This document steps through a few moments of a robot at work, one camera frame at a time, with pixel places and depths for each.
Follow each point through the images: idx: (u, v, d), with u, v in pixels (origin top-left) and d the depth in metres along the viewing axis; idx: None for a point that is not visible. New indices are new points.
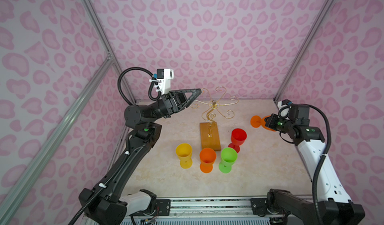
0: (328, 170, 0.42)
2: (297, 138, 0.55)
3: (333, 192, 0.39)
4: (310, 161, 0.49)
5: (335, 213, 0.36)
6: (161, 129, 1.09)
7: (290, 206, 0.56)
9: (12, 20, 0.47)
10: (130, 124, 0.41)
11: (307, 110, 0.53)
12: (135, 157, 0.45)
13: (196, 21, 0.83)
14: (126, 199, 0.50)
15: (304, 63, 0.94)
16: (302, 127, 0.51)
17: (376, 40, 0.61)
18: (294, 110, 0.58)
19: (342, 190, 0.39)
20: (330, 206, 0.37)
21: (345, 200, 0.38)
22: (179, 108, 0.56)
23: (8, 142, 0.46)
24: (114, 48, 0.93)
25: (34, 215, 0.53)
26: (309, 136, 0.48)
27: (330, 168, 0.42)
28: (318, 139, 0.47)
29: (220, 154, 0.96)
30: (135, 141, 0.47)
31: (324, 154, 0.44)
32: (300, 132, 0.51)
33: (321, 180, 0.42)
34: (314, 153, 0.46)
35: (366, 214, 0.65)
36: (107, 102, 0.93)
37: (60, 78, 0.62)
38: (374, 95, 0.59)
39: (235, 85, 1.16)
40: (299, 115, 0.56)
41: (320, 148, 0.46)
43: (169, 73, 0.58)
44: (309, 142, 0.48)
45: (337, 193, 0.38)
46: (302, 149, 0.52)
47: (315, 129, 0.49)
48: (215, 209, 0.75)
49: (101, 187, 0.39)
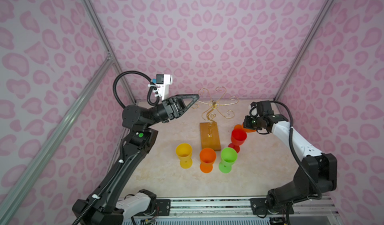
0: (297, 137, 0.51)
2: (269, 126, 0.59)
3: (308, 151, 0.46)
4: (282, 136, 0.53)
5: (316, 167, 0.42)
6: (161, 129, 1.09)
7: (288, 193, 0.58)
9: (12, 20, 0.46)
10: (128, 123, 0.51)
11: (270, 103, 0.67)
12: (129, 165, 0.44)
13: (196, 21, 0.83)
14: (124, 204, 0.50)
15: (304, 63, 0.94)
16: (270, 116, 0.63)
17: (376, 40, 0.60)
18: (259, 105, 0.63)
19: (314, 147, 0.47)
20: (310, 162, 0.43)
21: (319, 153, 0.45)
22: (179, 114, 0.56)
23: (8, 142, 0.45)
24: (114, 48, 0.93)
25: (34, 215, 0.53)
26: (276, 120, 0.59)
27: (299, 135, 0.51)
28: (284, 120, 0.58)
29: (220, 154, 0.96)
30: (129, 148, 0.45)
31: (290, 126, 0.55)
32: (269, 121, 0.62)
33: (297, 146, 0.51)
34: (284, 130, 0.56)
35: (366, 214, 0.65)
36: (107, 102, 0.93)
37: (60, 78, 0.62)
38: (374, 95, 0.59)
39: (235, 85, 1.16)
40: (264, 108, 0.69)
41: (286, 124, 0.56)
43: (169, 79, 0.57)
44: (277, 123, 0.59)
45: (311, 151, 0.46)
46: (275, 132, 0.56)
47: (279, 114, 0.61)
48: (215, 209, 0.75)
49: (94, 199, 0.38)
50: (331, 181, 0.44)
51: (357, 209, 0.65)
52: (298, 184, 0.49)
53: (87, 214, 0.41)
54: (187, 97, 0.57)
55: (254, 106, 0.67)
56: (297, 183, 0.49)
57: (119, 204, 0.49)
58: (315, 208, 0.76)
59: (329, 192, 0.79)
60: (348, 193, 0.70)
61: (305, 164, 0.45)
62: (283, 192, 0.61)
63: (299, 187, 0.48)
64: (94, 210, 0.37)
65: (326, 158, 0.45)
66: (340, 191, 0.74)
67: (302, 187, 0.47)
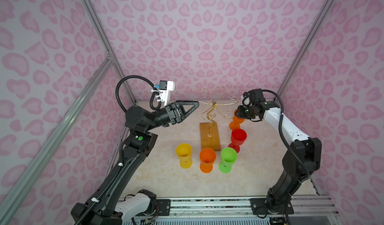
0: (287, 123, 0.54)
2: (261, 112, 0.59)
3: (296, 135, 0.49)
4: (273, 122, 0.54)
5: (302, 150, 0.46)
6: (161, 129, 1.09)
7: (283, 187, 0.60)
9: (12, 20, 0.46)
10: (130, 121, 0.41)
11: (261, 91, 0.69)
12: (129, 168, 0.44)
13: (196, 21, 0.83)
14: (122, 207, 0.50)
15: (304, 63, 0.94)
16: (262, 103, 0.64)
17: (376, 40, 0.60)
18: (251, 93, 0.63)
19: (302, 132, 0.50)
20: (298, 146, 0.46)
21: (306, 137, 0.48)
22: (181, 119, 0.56)
23: (8, 142, 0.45)
24: (114, 48, 0.93)
25: (34, 215, 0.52)
26: (268, 107, 0.62)
27: (290, 122, 0.54)
28: (275, 106, 0.60)
29: (220, 154, 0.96)
30: (129, 151, 0.46)
31: (281, 112, 0.58)
32: (262, 108, 0.64)
33: (286, 131, 0.54)
34: (275, 116, 0.59)
35: (366, 214, 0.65)
36: (107, 102, 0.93)
37: (60, 78, 0.62)
38: (374, 95, 0.59)
39: (235, 85, 1.16)
40: (257, 96, 0.71)
41: (277, 111, 0.59)
43: (172, 84, 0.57)
44: (269, 110, 0.61)
45: (299, 135, 0.49)
46: (267, 119, 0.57)
47: (271, 101, 0.63)
48: (215, 209, 0.75)
49: (94, 202, 0.38)
50: (316, 162, 0.48)
51: (357, 209, 0.65)
52: (287, 166, 0.53)
53: (86, 218, 0.41)
54: (187, 103, 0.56)
55: (246, 95, 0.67)
56: (286, 165, 0.53)
57: (117, 207, 0.49)
58: (315, 208, 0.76)
59: (329, 192, 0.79)
60: (348, 193, 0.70)
61: (292, 148, 0.49)
62: (279, 186, 0.63)
63: (288, 169, 0.53)
64: (93, 213, 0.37)
65: (311, 140, 0.49)
66: (339, 191, 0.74)
67: (290, 168, 0.51)
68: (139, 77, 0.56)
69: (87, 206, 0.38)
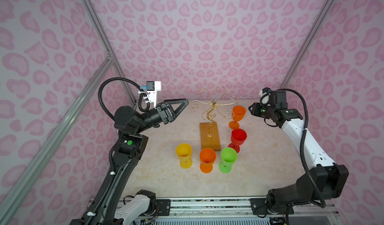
0: (311, 142, 0.47)
2: (280, 121, 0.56)
3: (319, 159, 0.43)
4: (294, 137, 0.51)
5: (324, 177, 0.40)
6: (161, 129, 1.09)
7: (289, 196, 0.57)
9: (12, 20, 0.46)
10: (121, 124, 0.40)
11: (285, 95, 0.59)
12: (122, 175, 0.43)
13: (196, 21, 0.83)
14: (123, 212, 0.50)
15: (304, 63, 0.94)
16: (282, 111, 0.57)
17: (376, 40, 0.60)
18: (273, 95, 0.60)
19: (326, 155, 0.43)
20: (319, 172, 0.40)
21: (330, 163, 0.42)
22: (173, 118, 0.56)
23: (8, 142, 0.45)
24: (114, 48, 0.93)
25: (34, 215, 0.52)
26: (289, 117, 0.54)
27: (313, 139, 0.47)
28: (297, 118, 0.53)
29: (220, 154, 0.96)
30: (120, 158, 0.44)
31: (304, 127, 0.50)
32: (281, 115, 0.56)
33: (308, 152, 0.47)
34: (296, 130, 0.52)
35: (366, 214, 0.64)
36: (107, 102, 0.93)
37: (60, 78, 0.62)
38: (374, 95, 0.59)
39: (235, 85, 1.16)
40: (278, 100, 0.62)
41: (300, 124, 0.51)
43: (159, 84, 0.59)
44: (290, 121, 0.53)
45: (323, 159, 0.42)
46: (285, 129, 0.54)
47: (293, 110, 0.55)
48: (215, 209, 0.75)
49: (90, 216, 0.37)
50: (336, 191, 0.43)
51: (357, 209, 0.65)
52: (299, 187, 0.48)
53: None
54: (175, 102, 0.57)
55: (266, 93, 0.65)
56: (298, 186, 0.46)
57: (117, 213, 0.48)
58: (315, 208, 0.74)
59: None
60: (348, 193, 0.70)
61: (312, 173, 0.42)
62: (284, 193, 0.61)
63: (301, 192, 0.47)
64: None
65: (337, 168, 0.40)
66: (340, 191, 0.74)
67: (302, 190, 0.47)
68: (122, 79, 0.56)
69: (84, 221, 0.36)
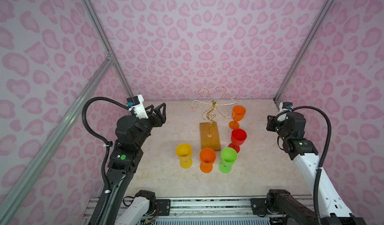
0: (326, 184, 0.42)
2: (292, 152, 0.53)
3: (334, 207, 0.39)
4: (307, 176, 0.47)
5: None
6: (161, 129, 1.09)
7: (292, 214, 0.55)
9: (12, 20, 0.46)
10: (120, 135, 0.41)
11: (304, 124, 0.53)
12: (117, 192, 0.42)
13: (196, 21, 0.83)
14: (121, 221, 0.50)
15: (304, 63, 0.94)
16: (295, 142, 0.53)
17: (376, 40, 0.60)
18: (291, 121, 0.57)
19: (342, 203, 0.39)
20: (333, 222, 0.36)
21: (347, 213, 0.38)
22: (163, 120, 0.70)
23: (8, 142, 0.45)
24: (114, 48, 0.93)
25: (33, 215, 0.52)
26: (303, 150, 0.49)
27: (328, 180, 0.43)
28: (312, 152, 0.49)
29: (220, 154, 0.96)
30: (114, 174, 0.42)
31: (319, 167, 0.46)
32: (294, 147, 0.52)
33: (321, 195, 0.42)
34: (309, 167, 0.47)
35: (366, 214, 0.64)
36: (107, 102, 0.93)
37: (60, 78, 0.62)
38: (374, 95, 0.59)
39: (235, 85, 1.16)
40: (295, 128, 0.55)
41: (315, 161, 0.47)
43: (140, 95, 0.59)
44: (304, 156, 0.49)
45: (338, 208, 0.38)
46: (298, 164, 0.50)
47: (308, 143, 0.51)
48: (215, 209, 0.75)
49: None
50: None
51: (357, 209, 0.65)
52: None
53: None
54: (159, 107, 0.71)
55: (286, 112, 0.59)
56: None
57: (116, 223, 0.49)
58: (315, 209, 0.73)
59: None
60: (348, 193, 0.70)
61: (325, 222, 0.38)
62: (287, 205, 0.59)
63: None
64: None
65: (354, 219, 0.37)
66: (340, 191, 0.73)
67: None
68: (106, 99, 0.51)
69: None
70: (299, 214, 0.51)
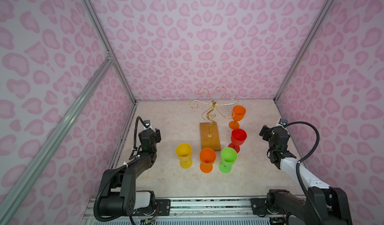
0: (306, 172, 0.51)
2: (276, 162, 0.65)
3: (315, 182, 0.45)
4: (291, 171, 0.57)
5: (323, 199, 0.41)
6: (161, 130, 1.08)
7: (291, 208, 0.56)
9: (12, 20, 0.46)
10: (143, 140, 0.68)
11: (288, 138, 0.63)
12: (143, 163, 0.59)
13: (196, 21, 0.83)
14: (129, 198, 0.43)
15: (304, 63, 0.94)
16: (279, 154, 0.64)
17: (376, 40, 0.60)
18: (276, 136, 0.68)
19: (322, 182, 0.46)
20: (316, 192, 0.41)
21: (327, 187, 0.44)
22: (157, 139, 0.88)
23: (8, 142, 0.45)
24: (114, 48, 0.93)
25: (34, 215, 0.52)
26: (283, 157, 0.61)
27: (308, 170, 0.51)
28: (291, 157, 0.60)
29: (220, 154, 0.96)
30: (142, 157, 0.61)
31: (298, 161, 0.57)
32: (277, 158, 0.63)
33: (304, 179, 0.49)
34: (291, 165, 0.57)
35: (366, 214, 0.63)
36: (107, 103, 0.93)
37: (60, 78, 0.62)
38: (374, 95, 0.59)
39: (235, 85, 1.16)
40: (279, 142, 0.67)
41: (292, 160, 0.58)
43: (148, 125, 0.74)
44: (284, 159, 0.60)
45: (318, 183, 0.45)
46: (283, 167, 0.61)
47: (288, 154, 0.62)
48: (215, 209, 0.75)
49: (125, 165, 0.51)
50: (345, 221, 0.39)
51: (357, 209, 0.65)
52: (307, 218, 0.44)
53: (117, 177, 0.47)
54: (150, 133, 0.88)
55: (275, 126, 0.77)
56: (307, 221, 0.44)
57: None
58: None
59: None
60: (348, 194, 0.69)
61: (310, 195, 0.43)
62: (286, 200, 0.59)
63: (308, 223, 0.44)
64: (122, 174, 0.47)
65: (335, 191, 0.43)
66: None
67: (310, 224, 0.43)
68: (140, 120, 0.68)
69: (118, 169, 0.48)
70: (298, 206, 0.52)
